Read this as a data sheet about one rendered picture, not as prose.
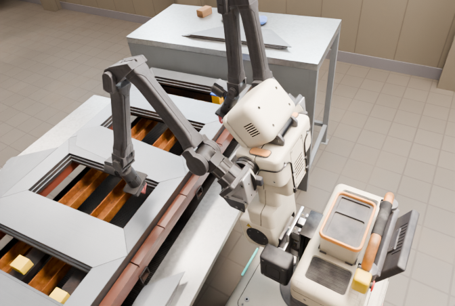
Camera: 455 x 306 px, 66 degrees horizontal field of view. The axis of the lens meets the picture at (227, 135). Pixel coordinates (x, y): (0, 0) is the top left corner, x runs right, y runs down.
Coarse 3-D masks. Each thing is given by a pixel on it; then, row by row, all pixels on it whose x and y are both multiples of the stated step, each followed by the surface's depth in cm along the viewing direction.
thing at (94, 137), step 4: (100, 128) 194; (104, 128) 193; (96, 132) 191; (100, 132) 191; (104, 132) 191; (88, 136) 189; (92, 136) 189; (96, 136) 189; (100, 136) 188; (84, 140) 187; (88, 140) 187; (92, 140) 186; (96, 140) 186; (80, 144) 185; (84, 144) 184; (88, 144) 184; (92, 144) 184; (84, 148) 182
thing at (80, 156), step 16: (160, 80) 231; (176, 80) 226; (144, 112) 205; (224, 128) 190; (64, 160) 179; (80, 160) 179; (96, 160) 174; (48, 176) 171; (176, 192) 157; (0, 224) 151; (32, 240) 143; (144, 240) 141; (64, 256) 136; (128, 256) 133; (0, 272) 133; (32, 288) 129; (96, 304) 122
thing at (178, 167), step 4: (180, 160) 169; (176, 164) 167; (180, 164) 167; (172, 168) 165; (176, 168) 165; (180, 168) 165; (168, 172) 163; (172, 172) 163; (176, 172) 163; (180, 172) 163; (164, 176) 162; (168, 176) 161; (172, 176) 161; (176, 176) 161; (160, 180) 160; (164, 180) 160
